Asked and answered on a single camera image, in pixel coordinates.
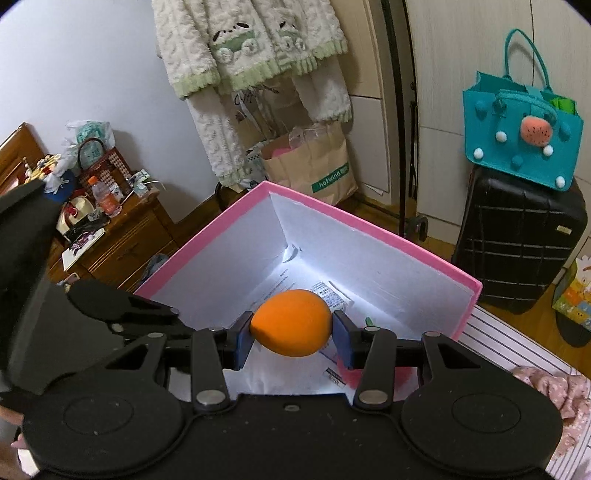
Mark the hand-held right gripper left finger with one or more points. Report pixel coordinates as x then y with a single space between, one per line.
242 341

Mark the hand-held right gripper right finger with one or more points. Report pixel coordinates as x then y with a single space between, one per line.
344 339

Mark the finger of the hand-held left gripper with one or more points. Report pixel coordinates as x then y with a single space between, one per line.
157 316

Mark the orange plush toy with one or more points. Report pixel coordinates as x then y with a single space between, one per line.
291 323

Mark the pink storage box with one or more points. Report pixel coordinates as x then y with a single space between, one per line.
369 249

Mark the person's left hand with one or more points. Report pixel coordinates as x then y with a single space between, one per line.
11 417

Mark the white printed packet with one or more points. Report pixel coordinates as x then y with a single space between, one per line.
332 297

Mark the wooden nightstand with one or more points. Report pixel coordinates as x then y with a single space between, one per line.
129 244

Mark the orange drink bottle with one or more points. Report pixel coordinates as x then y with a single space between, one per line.
106 198

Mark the dark red patterned basket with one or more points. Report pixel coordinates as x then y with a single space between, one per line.
108 170

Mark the small toy figurines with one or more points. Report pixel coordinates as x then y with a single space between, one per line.
41 167

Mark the wooden headboard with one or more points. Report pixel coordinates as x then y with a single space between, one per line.
18 152

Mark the brown paper bag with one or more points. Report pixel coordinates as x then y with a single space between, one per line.
304 166

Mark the white green plastic bag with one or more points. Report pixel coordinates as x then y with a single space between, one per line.
92 131

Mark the black suitcase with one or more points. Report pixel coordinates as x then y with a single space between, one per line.
517 240

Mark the pink floral cloth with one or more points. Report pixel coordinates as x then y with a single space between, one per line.
554 397

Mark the black round object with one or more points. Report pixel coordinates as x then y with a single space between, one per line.
575 332

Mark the colourful printed box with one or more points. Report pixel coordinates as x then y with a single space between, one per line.
577 295

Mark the teal felt handbag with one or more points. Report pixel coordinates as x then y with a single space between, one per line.
503 143

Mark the cream green fleece pajamas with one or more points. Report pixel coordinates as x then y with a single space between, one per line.
258 60

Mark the cream wardrobe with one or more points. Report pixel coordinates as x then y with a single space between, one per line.
443 55

